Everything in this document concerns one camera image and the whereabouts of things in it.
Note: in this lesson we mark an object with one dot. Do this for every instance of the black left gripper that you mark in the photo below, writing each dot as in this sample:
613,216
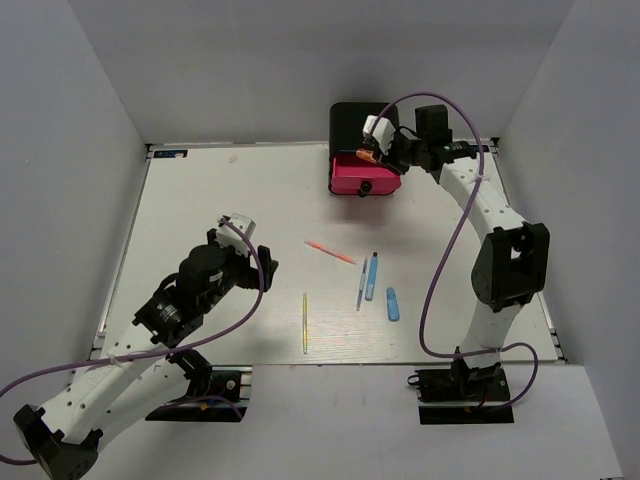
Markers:
270,264

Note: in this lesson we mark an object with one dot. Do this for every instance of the yellow pencil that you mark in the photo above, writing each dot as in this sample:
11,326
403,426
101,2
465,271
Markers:
304,323

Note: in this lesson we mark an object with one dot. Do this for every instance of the black drawer cabinet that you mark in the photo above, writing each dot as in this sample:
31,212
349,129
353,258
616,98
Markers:
346,120

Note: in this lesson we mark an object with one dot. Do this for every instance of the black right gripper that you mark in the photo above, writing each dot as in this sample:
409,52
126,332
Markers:
389,159

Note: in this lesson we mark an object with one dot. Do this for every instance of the light blue marker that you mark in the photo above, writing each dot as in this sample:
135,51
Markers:
371,277

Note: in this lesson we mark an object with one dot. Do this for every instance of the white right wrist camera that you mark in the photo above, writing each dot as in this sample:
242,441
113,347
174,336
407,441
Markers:
378,134

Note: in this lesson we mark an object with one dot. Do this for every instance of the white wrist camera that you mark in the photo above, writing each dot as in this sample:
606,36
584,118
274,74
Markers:
378,134
235,230

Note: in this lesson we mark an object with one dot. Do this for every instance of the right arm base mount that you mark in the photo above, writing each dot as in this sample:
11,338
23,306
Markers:
458,395

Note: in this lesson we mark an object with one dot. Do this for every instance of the red pen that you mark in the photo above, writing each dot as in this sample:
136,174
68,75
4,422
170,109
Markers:
332,253

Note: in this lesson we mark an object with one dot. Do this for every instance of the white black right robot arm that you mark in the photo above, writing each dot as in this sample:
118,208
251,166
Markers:
510,268

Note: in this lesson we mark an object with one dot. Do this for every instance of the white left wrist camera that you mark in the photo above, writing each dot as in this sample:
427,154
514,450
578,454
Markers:
235,230

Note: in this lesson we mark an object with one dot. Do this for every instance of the blue label left corner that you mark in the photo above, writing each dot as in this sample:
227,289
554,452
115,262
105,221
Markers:
170,154

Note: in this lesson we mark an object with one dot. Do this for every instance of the slim blue grey pen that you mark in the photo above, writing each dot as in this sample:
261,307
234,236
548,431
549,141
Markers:
361,286

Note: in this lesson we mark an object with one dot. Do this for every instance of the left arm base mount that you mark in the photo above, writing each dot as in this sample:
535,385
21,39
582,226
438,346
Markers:
218,395

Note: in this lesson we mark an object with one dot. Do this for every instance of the blue eraser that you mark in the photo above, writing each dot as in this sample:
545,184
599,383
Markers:
393,313

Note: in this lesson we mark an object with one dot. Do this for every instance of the pink top drawer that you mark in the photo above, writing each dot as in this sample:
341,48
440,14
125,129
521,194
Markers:
350,175

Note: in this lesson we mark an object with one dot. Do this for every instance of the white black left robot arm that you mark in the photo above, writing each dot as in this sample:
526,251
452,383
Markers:
150,368

